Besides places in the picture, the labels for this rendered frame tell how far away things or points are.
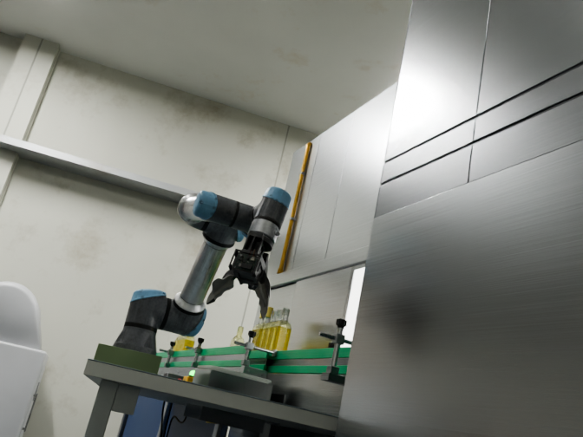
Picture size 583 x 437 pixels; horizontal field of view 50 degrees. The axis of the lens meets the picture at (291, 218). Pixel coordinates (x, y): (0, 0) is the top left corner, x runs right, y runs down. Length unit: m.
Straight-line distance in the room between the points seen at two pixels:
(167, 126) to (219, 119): 0.51
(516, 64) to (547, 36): 0.08
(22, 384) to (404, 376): 3.79
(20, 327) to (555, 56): 4.20
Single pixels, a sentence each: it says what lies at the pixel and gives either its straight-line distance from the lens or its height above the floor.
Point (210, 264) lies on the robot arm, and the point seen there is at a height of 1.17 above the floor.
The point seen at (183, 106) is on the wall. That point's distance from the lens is 6.14.
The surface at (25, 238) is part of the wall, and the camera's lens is 5.72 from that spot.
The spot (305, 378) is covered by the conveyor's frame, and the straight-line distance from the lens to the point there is 2.05.
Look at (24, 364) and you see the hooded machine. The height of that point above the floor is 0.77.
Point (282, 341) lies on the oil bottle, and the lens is 2.42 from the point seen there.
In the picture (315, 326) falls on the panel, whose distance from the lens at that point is 2.48.
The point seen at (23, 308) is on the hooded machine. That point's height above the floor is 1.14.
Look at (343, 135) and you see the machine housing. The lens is 2.93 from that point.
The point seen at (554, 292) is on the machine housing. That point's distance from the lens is 1.07.
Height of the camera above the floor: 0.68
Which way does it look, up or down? 19 degrees up
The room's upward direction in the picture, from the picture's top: 13 degrees clockwise
